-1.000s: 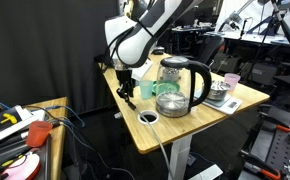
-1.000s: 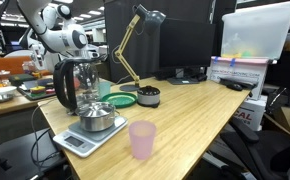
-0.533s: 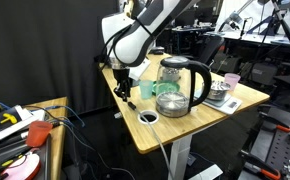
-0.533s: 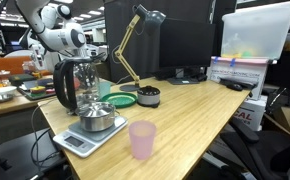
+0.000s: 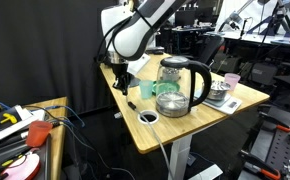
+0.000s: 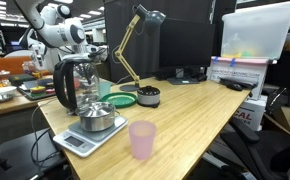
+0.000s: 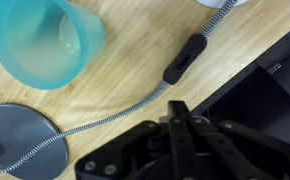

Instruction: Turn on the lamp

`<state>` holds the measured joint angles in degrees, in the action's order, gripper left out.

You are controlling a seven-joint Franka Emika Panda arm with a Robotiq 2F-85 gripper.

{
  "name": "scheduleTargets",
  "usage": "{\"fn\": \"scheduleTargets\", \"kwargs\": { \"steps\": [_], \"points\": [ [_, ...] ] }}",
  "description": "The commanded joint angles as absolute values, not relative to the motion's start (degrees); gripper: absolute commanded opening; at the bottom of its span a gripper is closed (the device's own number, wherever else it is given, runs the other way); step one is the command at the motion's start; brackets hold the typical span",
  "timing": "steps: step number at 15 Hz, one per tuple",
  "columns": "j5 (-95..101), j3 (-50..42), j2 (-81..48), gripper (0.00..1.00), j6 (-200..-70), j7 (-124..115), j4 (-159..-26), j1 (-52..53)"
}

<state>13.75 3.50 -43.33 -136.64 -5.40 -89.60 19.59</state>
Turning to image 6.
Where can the teal plastic cup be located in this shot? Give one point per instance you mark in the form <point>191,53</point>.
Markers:
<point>105,89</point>

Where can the orange panel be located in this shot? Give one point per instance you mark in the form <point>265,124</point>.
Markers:
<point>5,66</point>

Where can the white box red letters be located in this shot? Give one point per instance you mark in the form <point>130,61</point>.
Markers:
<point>251,113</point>

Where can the glass jar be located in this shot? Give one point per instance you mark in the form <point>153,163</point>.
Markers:
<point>3,77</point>

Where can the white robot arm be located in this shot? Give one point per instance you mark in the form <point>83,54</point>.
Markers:
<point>56,31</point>

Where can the yellow sponge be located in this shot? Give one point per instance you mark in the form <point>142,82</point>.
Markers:
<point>37,89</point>

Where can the clear plastic storage bin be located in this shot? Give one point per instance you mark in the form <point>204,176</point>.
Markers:
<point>258,31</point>

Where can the pink plastic cup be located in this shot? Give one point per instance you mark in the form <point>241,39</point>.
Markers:
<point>142,141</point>

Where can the round steel black container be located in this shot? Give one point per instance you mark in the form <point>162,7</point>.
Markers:
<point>148,98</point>

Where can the black computer monitor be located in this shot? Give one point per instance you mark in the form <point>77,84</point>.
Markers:
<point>186,43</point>

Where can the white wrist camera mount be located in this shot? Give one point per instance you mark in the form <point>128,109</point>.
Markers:
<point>96,53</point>

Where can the black computer mouse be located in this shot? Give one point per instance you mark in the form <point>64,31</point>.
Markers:
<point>234,87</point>

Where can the black tray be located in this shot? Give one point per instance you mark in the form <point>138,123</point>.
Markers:
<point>26,95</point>

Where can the black bar shaped device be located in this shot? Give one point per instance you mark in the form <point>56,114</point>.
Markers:
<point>248,84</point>

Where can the black padded office chair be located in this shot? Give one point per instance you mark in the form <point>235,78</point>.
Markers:
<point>251,146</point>

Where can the green plastic plate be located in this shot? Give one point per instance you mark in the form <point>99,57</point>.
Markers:
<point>120,100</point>

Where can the black curtain backdrop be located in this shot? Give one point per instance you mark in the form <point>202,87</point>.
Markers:
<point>131,66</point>

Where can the white kitchen scale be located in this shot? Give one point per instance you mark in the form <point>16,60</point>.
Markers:
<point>73,141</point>

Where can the black perforated table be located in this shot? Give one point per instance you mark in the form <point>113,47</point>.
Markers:
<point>15,153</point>

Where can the white printed cardboard box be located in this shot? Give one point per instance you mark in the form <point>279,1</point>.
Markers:
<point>238,71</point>

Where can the white bowl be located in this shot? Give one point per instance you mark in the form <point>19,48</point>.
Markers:
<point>1,92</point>

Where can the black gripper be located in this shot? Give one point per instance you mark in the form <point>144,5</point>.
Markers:
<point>86,68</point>

